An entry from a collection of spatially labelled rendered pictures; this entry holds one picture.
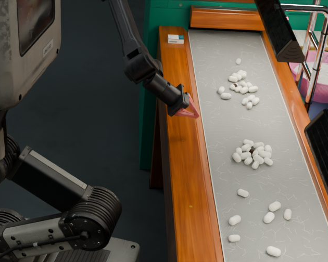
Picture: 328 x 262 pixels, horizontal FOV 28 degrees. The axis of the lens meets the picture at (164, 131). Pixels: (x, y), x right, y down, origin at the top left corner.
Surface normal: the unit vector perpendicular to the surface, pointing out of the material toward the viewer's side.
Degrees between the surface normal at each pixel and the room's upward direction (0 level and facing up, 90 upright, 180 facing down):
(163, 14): 90
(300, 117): 0
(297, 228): 0
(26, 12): 90
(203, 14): 90
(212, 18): 90
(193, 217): 0
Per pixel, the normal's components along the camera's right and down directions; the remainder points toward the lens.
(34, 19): 0.97, 0.19
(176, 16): 0.04, 0.57
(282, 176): 0.07, -0.82
